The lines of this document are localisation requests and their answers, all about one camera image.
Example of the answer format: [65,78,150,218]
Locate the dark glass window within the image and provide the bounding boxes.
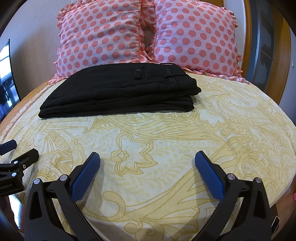
[0,39,20,121]

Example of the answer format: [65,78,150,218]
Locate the yellow patterned bed sheet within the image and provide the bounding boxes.
[1,74,295,240]

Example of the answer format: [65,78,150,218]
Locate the left pink polka dot pillow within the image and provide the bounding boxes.
[49,0,155,84]

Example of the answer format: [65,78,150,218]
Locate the right pink polka dot pillow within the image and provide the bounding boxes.
[139,0,247,83]

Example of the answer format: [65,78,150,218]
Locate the pink polka dot pillow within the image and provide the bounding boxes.
[139,0,247,83]
[49,0,155,84]

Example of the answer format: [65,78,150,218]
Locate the black pants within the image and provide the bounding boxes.
[39,63,201,118]

